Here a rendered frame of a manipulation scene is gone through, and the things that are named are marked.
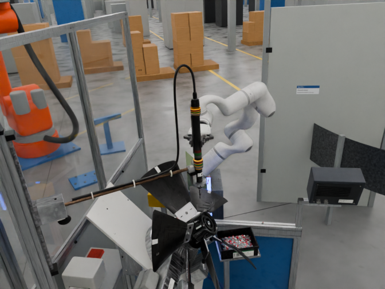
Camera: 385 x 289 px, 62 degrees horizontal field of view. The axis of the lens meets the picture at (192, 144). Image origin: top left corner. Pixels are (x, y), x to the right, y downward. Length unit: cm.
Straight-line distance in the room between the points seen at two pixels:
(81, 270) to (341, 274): 212
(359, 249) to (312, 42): 188
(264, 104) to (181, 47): 781
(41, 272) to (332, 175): 146
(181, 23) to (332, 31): 674
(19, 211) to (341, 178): 152
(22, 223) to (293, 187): 288
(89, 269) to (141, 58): 760
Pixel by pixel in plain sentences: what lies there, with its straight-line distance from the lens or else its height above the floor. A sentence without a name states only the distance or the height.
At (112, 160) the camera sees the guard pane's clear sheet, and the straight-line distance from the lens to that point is 235.
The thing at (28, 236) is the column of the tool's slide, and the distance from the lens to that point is 136.
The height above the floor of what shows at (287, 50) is 164.
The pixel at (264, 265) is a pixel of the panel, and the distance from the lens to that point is 231.
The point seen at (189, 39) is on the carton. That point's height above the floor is 90.
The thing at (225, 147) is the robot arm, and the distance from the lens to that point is 219.
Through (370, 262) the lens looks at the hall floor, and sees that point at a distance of 330.
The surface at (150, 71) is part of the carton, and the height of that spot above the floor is 21.
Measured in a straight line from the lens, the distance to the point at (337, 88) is 327.
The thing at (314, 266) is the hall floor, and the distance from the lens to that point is 311.
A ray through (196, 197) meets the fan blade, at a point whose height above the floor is 118.
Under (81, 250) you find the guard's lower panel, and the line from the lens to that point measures 204.
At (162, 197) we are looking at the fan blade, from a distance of 151.
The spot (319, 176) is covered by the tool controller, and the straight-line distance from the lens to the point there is 187.
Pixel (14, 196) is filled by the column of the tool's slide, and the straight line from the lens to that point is 127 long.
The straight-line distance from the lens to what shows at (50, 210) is 131.
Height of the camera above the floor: 218
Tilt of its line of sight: 26 degrees down
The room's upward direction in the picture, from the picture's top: 3 degrees counter-clockwise
